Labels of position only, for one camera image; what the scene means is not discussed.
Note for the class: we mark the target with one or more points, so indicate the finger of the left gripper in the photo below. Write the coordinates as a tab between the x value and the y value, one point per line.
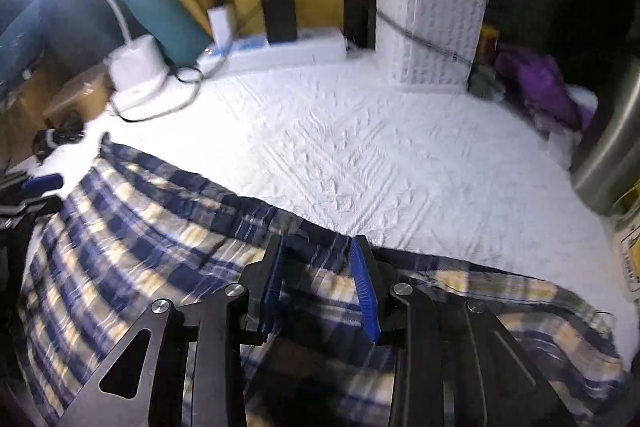
35	187

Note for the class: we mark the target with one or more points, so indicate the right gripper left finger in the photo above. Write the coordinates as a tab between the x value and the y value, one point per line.
262	281

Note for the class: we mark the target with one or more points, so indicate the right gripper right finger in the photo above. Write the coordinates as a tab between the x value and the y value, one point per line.
383	318

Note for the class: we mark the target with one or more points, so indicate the brown lidded container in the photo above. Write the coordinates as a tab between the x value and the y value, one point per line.
86	94

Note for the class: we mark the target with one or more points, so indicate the white desk lamp base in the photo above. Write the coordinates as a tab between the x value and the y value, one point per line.
138	72

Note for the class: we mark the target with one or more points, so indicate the white power strip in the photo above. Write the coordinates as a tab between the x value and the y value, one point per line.
314	46

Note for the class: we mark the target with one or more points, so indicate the white perforated storage basket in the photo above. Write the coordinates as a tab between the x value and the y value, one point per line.
427	45

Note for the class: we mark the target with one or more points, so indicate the purple cloth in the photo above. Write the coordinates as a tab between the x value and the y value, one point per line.
536	80

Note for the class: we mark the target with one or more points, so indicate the white charger plug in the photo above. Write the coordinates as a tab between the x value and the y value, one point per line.
222	23

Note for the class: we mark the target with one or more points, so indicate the stainless steel tumbler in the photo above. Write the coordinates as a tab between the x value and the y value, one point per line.
606	163

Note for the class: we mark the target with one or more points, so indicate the black power adapter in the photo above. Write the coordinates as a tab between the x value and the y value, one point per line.
280	20

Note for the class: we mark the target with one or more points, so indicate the white cartoon mug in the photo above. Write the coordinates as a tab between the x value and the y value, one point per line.
626	245

